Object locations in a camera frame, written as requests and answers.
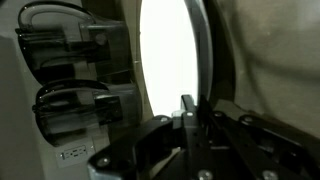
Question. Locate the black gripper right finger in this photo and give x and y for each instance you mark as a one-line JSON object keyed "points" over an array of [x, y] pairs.
{"points": [[233, 146]]}

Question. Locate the white dinner plate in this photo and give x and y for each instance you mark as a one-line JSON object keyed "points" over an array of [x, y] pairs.
{"points": [[210, 50], [166, 50]]}

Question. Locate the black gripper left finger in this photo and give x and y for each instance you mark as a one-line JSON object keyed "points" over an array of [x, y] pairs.
{"points": [[195, 140]]}

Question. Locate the white wall outlet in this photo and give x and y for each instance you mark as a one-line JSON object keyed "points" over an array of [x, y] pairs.
{"points": [[75, 153]]}

